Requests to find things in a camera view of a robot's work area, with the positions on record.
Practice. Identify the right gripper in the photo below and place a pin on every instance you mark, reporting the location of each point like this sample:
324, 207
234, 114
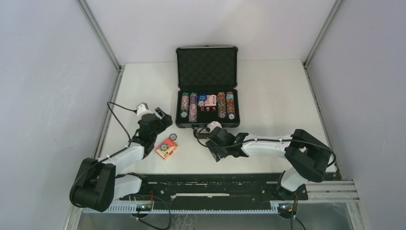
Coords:
221, 155

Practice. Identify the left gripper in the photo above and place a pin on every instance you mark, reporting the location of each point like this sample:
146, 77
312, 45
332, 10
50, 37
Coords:
164, 122

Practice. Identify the poker chip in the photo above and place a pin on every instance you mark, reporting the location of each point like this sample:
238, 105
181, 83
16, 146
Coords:
164, 147
173, 136

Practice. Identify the red playing card box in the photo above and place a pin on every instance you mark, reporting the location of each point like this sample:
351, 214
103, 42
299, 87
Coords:
166, 154

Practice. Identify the black poker case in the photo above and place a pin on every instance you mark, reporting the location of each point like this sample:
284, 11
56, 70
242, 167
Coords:
207, 70

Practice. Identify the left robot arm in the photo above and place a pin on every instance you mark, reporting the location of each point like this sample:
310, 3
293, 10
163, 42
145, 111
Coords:
98, 182

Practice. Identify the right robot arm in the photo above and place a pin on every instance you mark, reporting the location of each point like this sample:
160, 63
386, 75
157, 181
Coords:
309, 158

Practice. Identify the red dice in case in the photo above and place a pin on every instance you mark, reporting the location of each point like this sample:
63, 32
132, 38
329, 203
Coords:
208, 109

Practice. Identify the far left chip row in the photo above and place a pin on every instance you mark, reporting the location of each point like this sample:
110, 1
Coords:
184, 105

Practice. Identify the far right chip row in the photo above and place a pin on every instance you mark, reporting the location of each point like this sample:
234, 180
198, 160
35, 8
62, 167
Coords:
230, 105

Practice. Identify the red card deck in case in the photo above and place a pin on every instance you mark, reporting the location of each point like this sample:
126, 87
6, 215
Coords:
211, 100

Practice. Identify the inner right chip row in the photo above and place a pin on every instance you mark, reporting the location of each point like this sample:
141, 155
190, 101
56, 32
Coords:
221, 104

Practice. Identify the purple chip row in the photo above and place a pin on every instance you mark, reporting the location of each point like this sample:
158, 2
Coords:
193, 107

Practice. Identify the blue small blind button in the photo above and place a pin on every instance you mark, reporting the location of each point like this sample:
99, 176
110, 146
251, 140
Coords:
201, 100

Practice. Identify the left circuit board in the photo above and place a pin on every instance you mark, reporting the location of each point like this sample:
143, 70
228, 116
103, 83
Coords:
142, 208

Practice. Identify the circuit board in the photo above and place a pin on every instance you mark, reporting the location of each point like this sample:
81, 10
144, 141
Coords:
286, 208
142, 208

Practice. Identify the right circuit board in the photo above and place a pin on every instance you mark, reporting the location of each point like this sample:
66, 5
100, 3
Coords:
286, 208

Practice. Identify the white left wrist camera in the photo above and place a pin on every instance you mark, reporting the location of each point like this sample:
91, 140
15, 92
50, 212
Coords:
142, 109

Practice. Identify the black mounting base plate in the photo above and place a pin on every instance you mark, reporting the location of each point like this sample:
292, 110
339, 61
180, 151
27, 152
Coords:
223, 191

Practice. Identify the white slotted cable duct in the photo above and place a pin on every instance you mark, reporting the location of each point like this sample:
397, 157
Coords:
119, 208

